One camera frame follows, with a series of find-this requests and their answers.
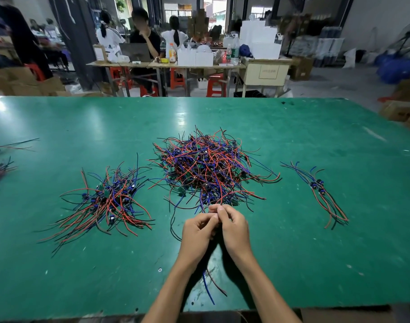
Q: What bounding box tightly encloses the person's left hand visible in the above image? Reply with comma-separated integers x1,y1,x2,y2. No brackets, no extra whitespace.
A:
174,212,221,270

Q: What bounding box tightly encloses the person's right hand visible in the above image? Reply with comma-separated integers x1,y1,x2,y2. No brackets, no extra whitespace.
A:
209,204,256,266

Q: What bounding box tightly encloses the pile of wires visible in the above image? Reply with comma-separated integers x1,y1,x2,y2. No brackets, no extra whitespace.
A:
148,127,283,243

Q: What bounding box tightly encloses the small wire bundle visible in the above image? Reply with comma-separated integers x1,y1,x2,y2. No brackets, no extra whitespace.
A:
281,161,341,227

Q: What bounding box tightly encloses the person's left forearm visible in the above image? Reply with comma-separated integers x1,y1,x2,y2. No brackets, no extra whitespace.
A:
142,260,206,323

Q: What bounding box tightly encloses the person's right forearm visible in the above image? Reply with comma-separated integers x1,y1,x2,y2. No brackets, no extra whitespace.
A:
237,255,302,323

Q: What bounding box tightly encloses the red plastic stool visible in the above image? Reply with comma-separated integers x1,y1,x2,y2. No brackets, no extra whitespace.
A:
108,65,128,90
169,68,186,89
24,63,47,81
205,74,228,97

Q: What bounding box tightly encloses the cream cabinet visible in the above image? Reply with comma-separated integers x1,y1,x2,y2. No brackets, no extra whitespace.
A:
237,59,292,98

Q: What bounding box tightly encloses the brown cardboard box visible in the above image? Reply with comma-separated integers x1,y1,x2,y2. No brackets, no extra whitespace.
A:
288,57,314,81

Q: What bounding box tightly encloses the long wooden work table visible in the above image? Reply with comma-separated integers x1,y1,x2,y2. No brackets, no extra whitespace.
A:
87,60,293,97

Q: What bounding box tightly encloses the row of white containers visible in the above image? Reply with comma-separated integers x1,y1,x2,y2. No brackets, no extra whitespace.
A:
177,45,214,67

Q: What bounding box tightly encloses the stack of white boxes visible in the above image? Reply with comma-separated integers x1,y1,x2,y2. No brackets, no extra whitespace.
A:
239,20,282,60

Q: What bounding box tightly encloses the grey laptop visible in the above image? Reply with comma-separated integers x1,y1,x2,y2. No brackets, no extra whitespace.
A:
119,42,152,62

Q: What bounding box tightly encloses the heap of blue bags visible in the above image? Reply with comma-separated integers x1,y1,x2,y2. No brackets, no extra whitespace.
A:
375,53,410,85

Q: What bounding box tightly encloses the row of cardboard boxes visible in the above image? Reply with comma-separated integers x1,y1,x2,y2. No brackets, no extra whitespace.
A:
0,67,66,97

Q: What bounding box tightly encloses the dark pillar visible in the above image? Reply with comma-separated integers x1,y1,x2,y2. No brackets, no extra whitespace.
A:
49,0,105,88

